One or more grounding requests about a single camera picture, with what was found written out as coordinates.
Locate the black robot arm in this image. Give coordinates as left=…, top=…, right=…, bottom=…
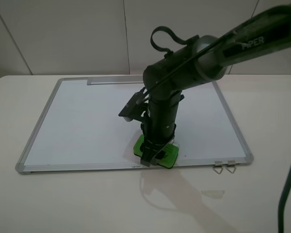
left=137, top=3, right=291, bottom=166

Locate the black cable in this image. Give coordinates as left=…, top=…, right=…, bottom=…
left=135, top=26, right=241, bottom=102

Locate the white aluminium-framed whiteboard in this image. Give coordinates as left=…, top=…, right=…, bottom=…
left=16, top=75, right=254, bottom=174

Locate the clear tape piece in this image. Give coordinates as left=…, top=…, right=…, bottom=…
left=201, top=190, right=225, bottom=200

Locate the left metal hanging clip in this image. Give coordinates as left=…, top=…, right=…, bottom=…
left=212, top=161, right=223, bottom=175

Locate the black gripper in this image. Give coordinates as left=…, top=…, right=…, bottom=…
left=140, top=91, right=184, bottom=166

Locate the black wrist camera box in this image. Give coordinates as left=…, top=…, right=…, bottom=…
left=118, top=91, right=147, bottom=122

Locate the green whiteboard eraser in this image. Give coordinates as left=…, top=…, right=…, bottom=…
left=133, top=135, right=179, bottom=169

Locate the dark foreground cable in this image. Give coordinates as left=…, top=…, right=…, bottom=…
left=277, top=134, right=291, bottom=233

